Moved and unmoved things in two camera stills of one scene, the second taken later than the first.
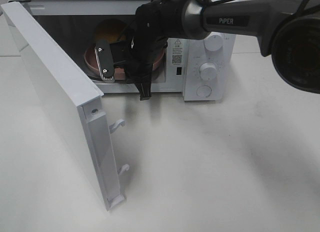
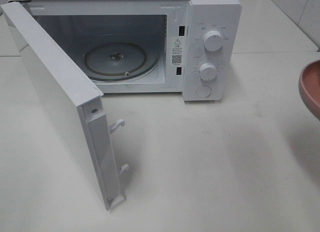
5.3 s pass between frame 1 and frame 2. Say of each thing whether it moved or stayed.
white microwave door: stayed
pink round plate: moved
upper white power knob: stayed
